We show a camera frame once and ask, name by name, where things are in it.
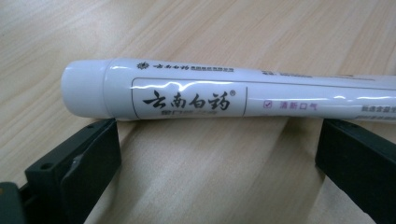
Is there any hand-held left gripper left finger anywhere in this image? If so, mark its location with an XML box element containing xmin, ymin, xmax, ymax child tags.
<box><xmin>18</xmin><ymin>118</ymin><xmax>122</xmax><ymax>224</ymax></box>

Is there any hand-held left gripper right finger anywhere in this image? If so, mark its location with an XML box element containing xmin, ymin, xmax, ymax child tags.
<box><xmin>314</xmin><ymin>119</ymin><xmax>396</xmax><ymax>224</ymax></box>

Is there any white toothpaste tube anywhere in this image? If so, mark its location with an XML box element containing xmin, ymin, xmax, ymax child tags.
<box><xmin>60</xmin><ymin>57</ymin><xmax>396</xmax><ymax>124</ymax></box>

